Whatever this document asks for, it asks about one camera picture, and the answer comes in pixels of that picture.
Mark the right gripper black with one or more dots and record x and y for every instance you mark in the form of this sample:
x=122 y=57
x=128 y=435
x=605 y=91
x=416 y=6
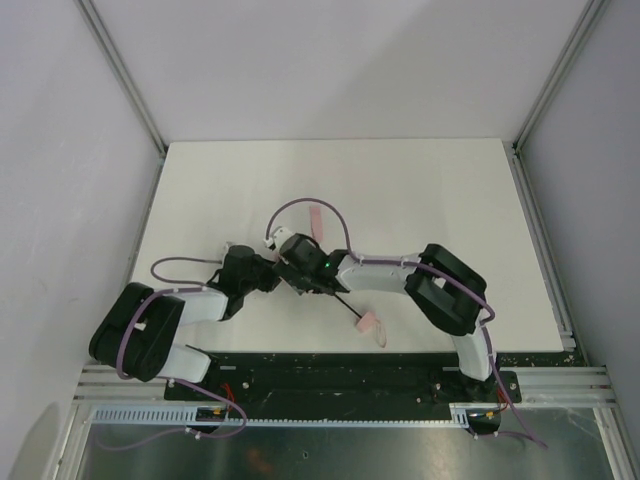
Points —
x=310 y=286

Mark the aluminium frame post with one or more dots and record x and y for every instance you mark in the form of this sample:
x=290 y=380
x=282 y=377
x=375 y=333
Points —
x=590 y=17
x=115 y=61

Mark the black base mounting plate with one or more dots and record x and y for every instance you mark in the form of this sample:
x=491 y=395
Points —
x=361 y=386

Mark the left aluminium frame post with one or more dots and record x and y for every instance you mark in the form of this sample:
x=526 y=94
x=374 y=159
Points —
x=115 y=61

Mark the right aluminium frame post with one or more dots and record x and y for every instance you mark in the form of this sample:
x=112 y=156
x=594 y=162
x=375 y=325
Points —
x=590 y=17

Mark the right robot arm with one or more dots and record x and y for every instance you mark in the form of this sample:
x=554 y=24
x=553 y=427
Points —
x=450 y=294

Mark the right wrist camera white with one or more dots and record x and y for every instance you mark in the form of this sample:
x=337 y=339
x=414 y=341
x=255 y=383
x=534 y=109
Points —
x=277 y=238

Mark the grey cable duct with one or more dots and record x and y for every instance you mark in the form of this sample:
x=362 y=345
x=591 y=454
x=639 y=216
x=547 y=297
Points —
x=192 y=416

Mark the pink folding umbrella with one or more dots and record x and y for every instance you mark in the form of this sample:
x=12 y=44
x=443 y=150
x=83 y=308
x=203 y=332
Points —
x=316 y=222

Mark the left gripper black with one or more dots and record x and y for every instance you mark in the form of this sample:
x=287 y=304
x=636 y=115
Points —
x=267 y=276

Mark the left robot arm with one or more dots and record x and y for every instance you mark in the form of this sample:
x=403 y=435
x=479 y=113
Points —
x=137 y=336

